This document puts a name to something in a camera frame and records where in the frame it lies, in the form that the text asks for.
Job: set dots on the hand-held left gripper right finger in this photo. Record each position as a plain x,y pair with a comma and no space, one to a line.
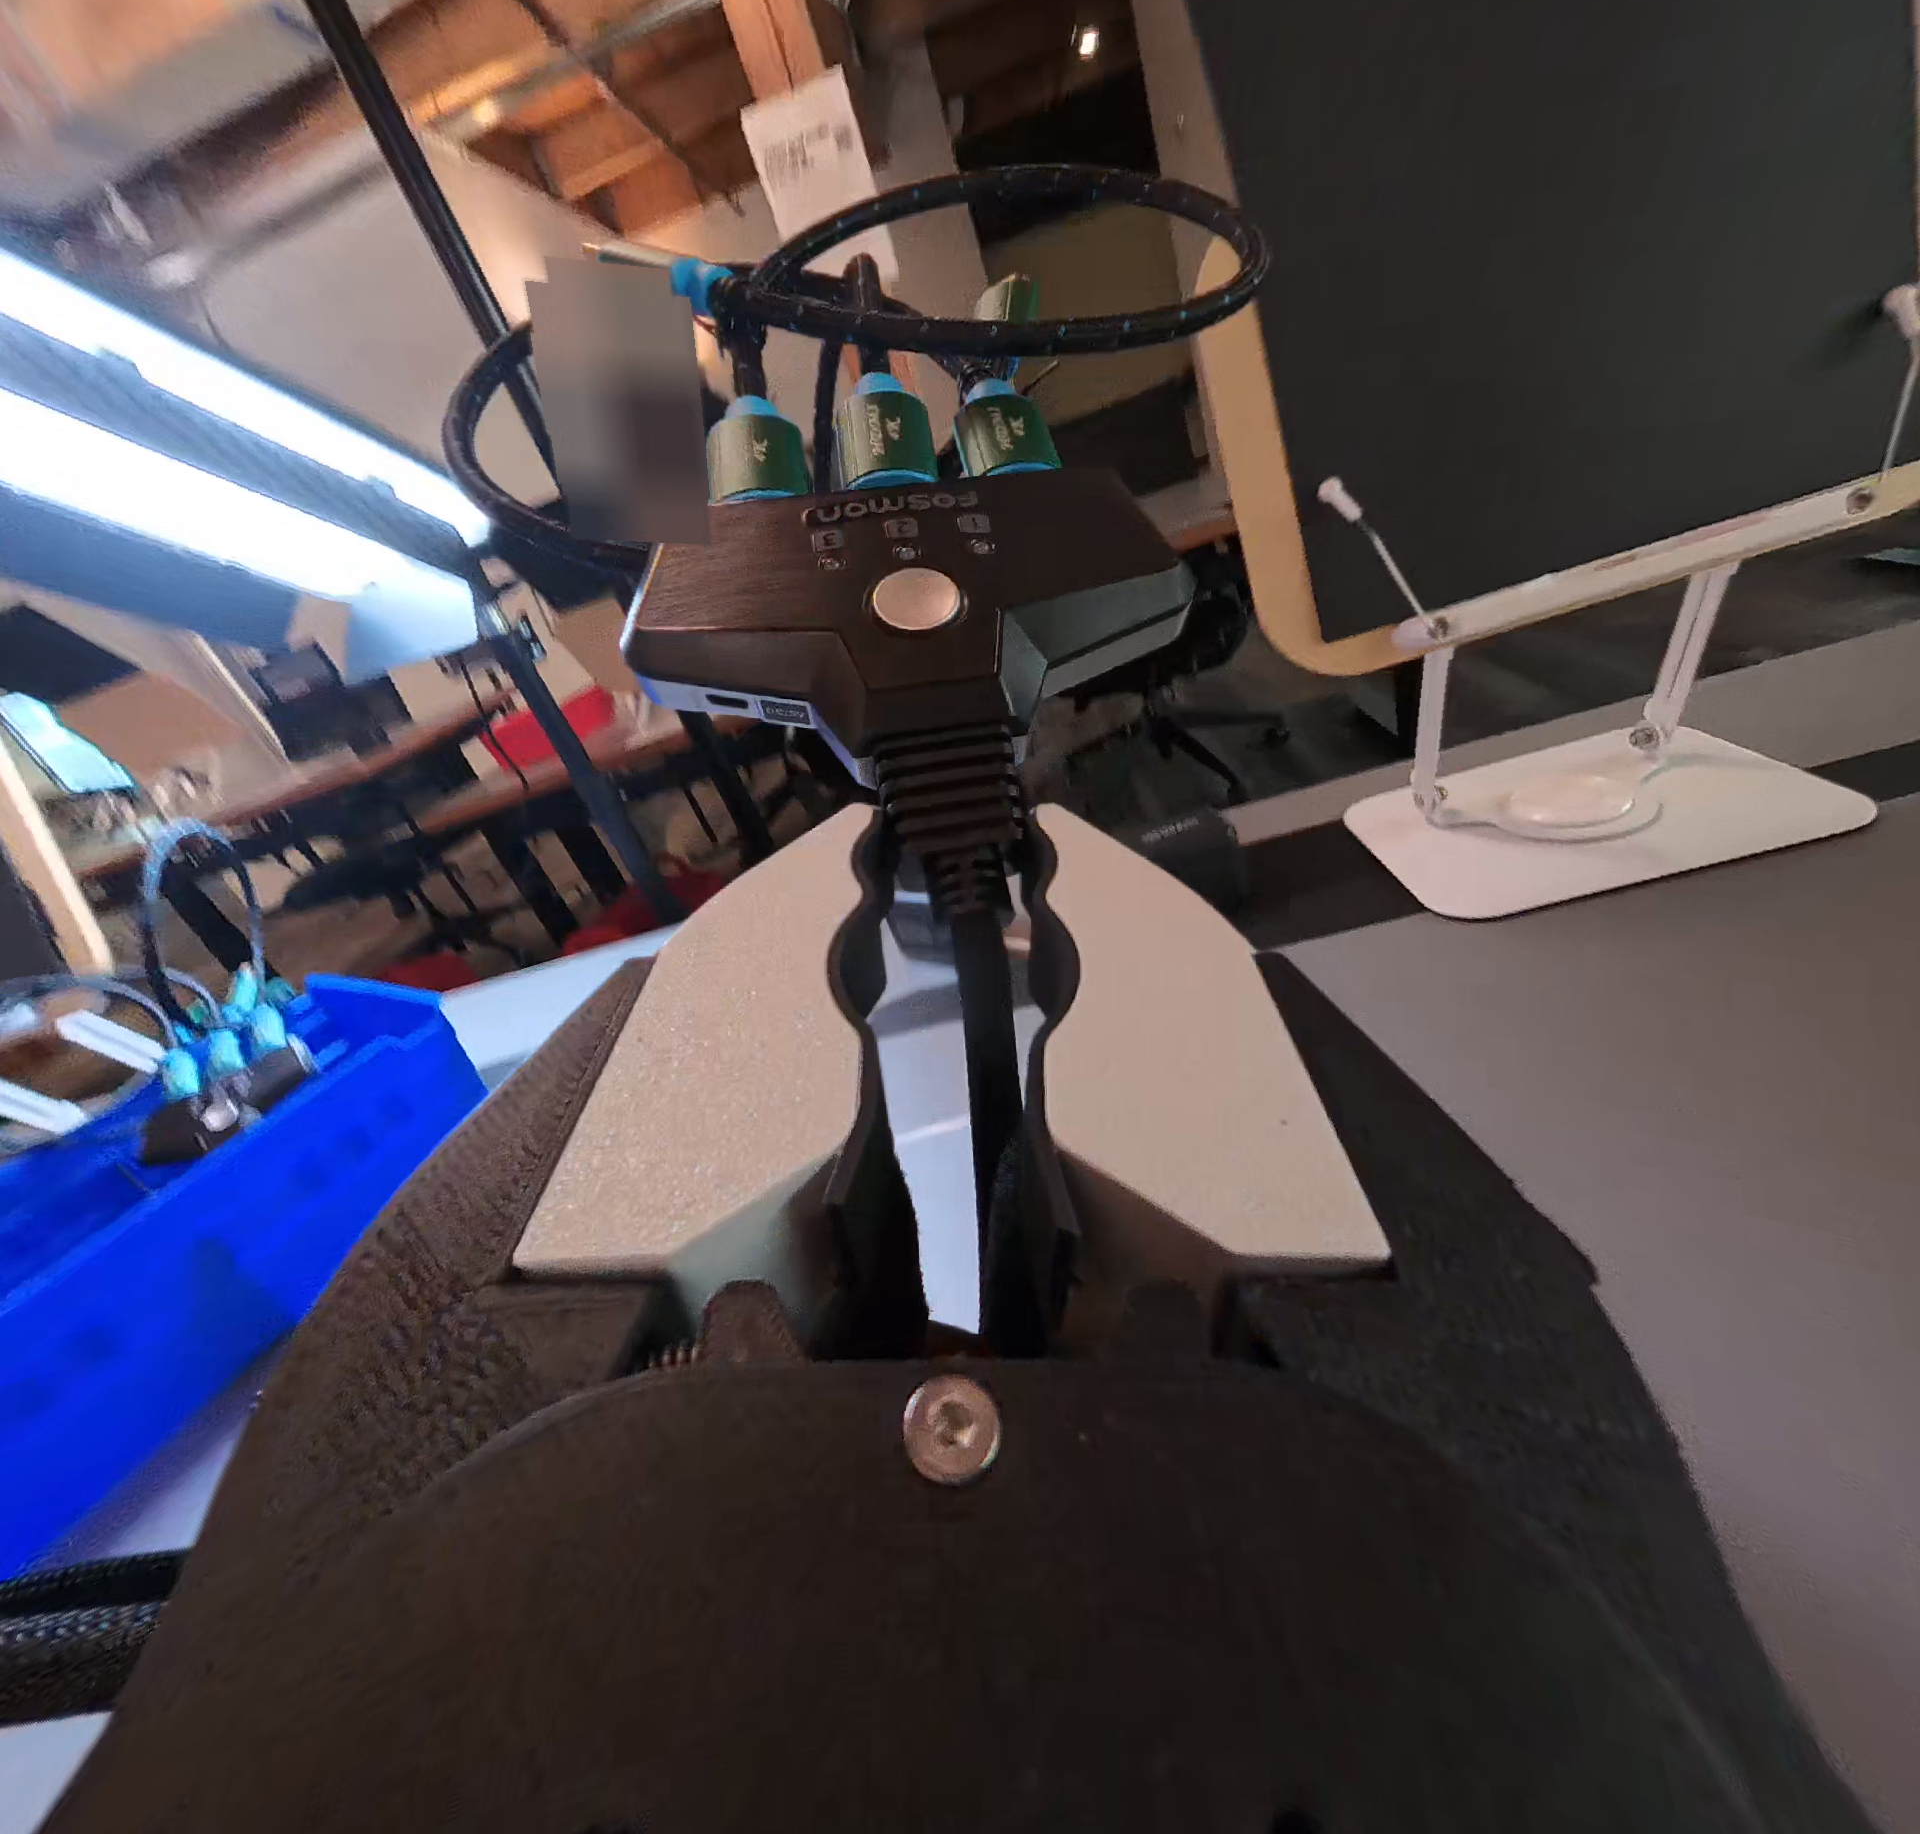
1200,1114

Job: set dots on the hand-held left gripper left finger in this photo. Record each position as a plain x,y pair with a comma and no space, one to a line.
690,1114

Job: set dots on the black video switch box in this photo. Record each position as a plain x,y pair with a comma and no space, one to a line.
210,1121
930,589

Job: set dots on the dark box device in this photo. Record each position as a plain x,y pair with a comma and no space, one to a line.
1185,851

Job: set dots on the red plastic bin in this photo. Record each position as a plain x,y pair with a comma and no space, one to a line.
532,731

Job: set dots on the black office chair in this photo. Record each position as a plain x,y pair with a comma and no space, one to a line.
1185,664

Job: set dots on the wooden desk with black legs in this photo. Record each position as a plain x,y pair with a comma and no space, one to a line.
375,785

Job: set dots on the blue plastic bin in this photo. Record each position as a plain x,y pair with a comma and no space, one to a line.
226,1265

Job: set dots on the led light panel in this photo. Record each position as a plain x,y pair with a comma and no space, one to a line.
181,470

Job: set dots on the black tripod light stand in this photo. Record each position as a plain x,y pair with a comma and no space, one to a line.
451,259

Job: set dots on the black panel with white stand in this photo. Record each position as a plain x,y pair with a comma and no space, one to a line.
1500,214

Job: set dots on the white paper sheet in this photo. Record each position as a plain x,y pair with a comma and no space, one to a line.
810,155

